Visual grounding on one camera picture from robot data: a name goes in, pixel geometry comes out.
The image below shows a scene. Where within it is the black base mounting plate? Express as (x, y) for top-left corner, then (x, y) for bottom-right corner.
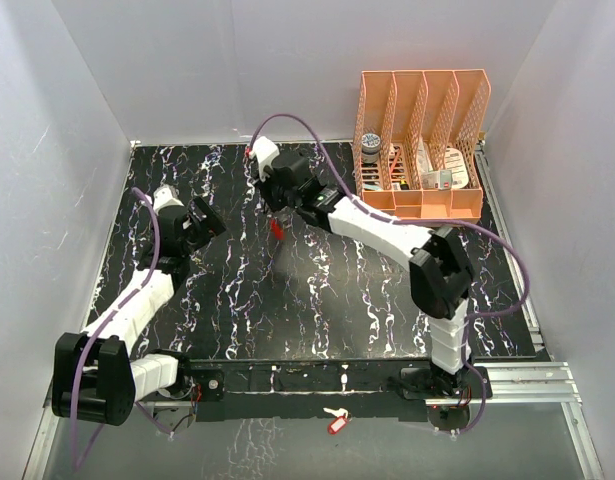
(183, 358), (492, 422)

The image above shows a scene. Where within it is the red tag with key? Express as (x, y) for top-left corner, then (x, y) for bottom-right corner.
(323, 407), (349, 435)

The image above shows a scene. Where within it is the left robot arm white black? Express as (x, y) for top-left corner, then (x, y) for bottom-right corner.
(51, 186), (226, 426)

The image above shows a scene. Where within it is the orange file organizer rack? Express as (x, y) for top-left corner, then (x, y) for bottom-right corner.
(352, 69), (491, 223)

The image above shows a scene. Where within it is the red handled key organizer plate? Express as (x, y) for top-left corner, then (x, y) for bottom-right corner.
(270, 218), (284, 241)

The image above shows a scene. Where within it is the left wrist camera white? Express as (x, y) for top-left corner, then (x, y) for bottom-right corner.
(153, 185), (183, 213)

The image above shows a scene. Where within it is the small jar with lid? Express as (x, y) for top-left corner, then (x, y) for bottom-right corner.
(361, 132), (382, 165)

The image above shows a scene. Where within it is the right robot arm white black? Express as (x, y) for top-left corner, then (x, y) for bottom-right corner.
(255, 152), (474, 397)

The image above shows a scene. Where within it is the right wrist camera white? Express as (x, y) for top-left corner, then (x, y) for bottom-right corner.
(248, 136), (280, 179)

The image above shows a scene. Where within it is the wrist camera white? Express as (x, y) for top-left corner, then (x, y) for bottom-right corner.
(153, 185), (183, 213)
(248, 136), (280, 179)

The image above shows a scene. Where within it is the white labelled packet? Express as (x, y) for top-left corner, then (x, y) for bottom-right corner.
(417, 143), (470, 190)

